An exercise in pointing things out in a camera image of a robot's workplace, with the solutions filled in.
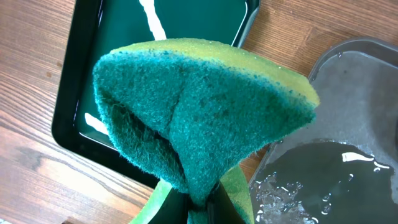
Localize grey serving tray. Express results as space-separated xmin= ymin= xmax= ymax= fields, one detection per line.
xmin=249 ymin=37 xmax=397 ymax=224

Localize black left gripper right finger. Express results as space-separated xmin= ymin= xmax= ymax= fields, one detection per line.
xmin=207 ymin=182 xmax=245 ymax=224

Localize black water tray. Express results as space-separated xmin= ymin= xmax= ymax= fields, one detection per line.
xmin=52 ymin=0 xmax=260 ymax=188

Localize green yellow sponge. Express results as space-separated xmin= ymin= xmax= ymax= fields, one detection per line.
xmin=93 ymin=38 xmax=320 ymax=223

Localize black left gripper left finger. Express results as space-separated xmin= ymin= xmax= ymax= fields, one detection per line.
xmin=149 ymin=189 xmax=189 ymax=224

